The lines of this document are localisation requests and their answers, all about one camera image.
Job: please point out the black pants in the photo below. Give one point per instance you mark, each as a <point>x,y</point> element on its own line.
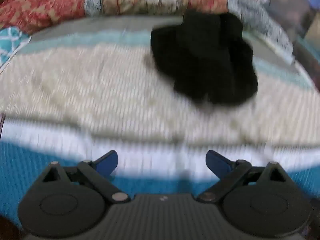
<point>203,59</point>

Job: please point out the teal striped pillow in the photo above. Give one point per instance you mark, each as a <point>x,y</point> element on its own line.
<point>11,43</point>

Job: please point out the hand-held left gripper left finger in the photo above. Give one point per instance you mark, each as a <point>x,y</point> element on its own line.
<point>108,163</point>

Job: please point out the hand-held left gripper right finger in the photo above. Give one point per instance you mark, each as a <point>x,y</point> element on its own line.
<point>215,162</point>

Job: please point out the red floral patchwork quilt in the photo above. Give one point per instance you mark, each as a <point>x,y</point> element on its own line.
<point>75,0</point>

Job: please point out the chevron striped bedspread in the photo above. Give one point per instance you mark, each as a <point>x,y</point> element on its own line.
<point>105,85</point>

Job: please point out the dark wooden furniture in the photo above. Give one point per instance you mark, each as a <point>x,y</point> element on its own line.
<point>292,10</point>

